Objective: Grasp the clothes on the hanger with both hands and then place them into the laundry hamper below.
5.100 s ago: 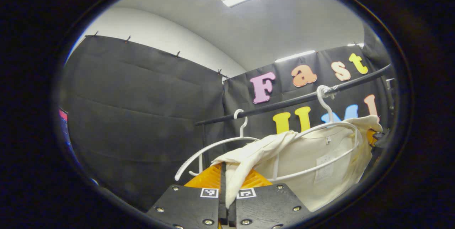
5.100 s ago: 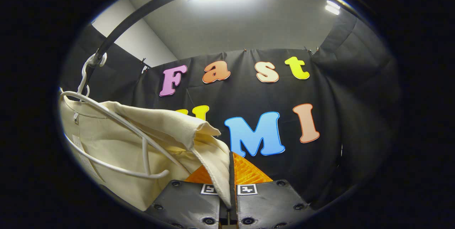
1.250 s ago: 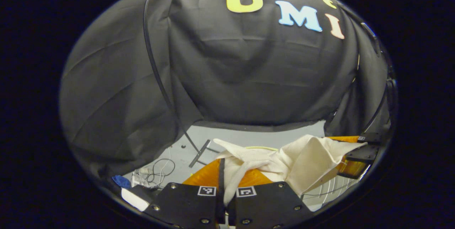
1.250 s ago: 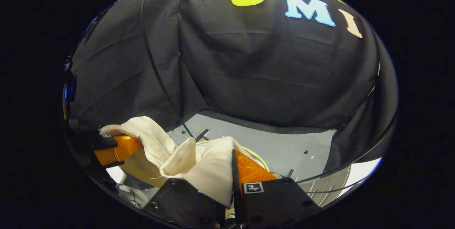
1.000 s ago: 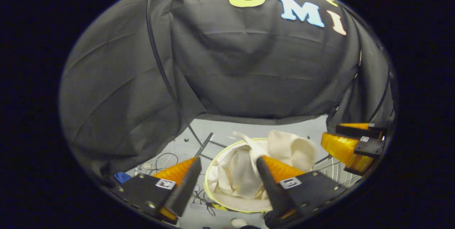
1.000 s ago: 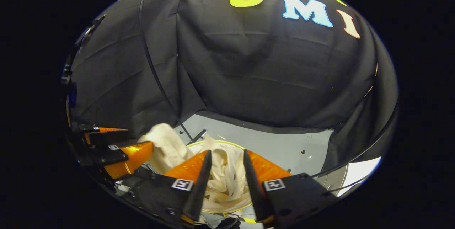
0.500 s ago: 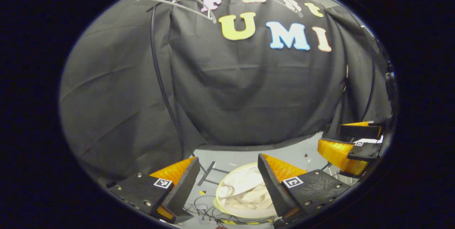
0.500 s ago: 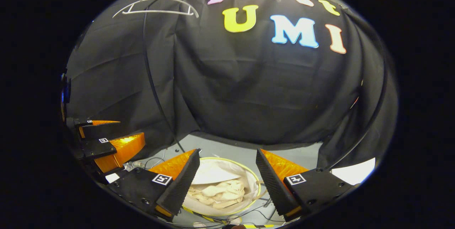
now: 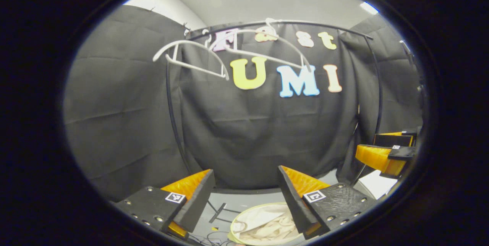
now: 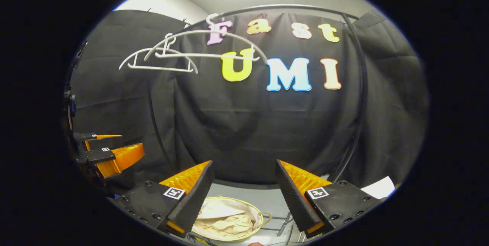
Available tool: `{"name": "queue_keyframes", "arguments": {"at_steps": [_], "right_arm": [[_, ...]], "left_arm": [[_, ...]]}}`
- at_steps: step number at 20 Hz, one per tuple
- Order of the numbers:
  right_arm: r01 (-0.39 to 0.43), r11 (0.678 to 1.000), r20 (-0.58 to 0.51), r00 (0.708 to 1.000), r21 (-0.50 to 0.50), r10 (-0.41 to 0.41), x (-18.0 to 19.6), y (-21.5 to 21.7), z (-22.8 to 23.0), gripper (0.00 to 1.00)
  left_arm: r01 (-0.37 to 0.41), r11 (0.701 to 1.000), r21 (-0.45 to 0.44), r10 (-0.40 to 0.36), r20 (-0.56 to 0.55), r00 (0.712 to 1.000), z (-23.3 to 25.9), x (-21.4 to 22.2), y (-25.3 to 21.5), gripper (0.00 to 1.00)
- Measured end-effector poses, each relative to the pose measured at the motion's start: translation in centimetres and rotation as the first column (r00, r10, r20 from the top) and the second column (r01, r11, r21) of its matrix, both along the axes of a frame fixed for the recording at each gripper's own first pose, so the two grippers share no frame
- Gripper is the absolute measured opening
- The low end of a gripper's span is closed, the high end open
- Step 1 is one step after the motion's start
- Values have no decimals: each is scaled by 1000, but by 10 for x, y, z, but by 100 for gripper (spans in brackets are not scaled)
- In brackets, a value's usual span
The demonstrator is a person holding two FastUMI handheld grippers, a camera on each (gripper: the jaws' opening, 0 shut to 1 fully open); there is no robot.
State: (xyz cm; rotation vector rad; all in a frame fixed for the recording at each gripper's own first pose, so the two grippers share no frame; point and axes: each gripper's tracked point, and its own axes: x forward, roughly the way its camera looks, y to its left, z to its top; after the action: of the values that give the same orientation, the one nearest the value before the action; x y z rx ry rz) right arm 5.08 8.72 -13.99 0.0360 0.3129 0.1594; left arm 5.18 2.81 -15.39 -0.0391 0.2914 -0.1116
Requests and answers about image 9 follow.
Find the white box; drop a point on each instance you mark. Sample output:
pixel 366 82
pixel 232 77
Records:
pixel 376 185

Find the black clothes rack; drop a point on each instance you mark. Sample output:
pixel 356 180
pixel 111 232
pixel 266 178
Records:
pixel 324 25

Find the cream laundry hamper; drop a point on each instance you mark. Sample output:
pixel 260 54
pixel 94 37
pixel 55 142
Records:
pixel 252 207

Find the small ceiling light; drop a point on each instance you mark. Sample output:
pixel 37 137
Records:
pixel 368 8

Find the cream shirt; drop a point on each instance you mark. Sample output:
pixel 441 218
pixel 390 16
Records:
pixel 267 227

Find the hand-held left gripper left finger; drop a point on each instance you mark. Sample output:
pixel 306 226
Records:
pixel 196 204

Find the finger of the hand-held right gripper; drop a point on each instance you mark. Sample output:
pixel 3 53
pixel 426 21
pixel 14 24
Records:
pixel 393 140
pixel 401 152

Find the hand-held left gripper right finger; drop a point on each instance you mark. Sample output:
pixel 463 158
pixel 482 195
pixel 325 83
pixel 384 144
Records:
pixel 294 200

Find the white plastic hanger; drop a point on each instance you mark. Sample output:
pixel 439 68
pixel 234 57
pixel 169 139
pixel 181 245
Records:
pixel 183 42
pixel 263 55

